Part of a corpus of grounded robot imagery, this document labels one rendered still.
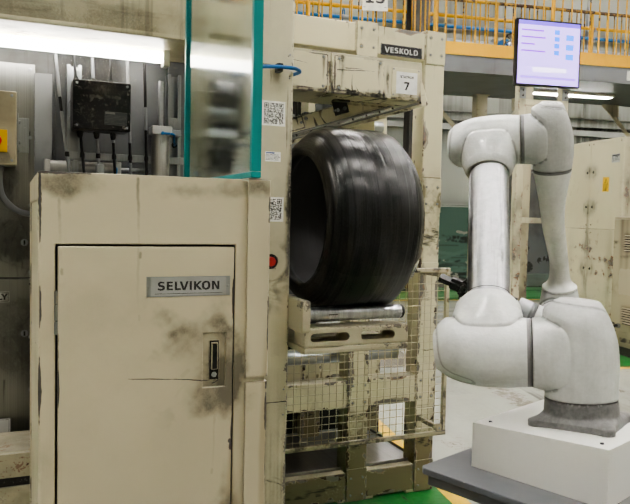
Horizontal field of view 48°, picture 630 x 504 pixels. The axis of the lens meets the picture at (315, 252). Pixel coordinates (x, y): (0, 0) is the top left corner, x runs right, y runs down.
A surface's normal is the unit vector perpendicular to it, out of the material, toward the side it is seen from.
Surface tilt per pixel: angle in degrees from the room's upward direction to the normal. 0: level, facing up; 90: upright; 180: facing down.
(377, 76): 90
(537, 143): 108
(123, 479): 90
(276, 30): 90
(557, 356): 86
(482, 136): 63
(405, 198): 77
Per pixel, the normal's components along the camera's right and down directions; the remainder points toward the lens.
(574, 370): -0.45, 0.04
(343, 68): 0.40, 0.06
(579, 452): -0.73, 0.02
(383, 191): 0.39, -0.23
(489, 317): -0.24, -0.58
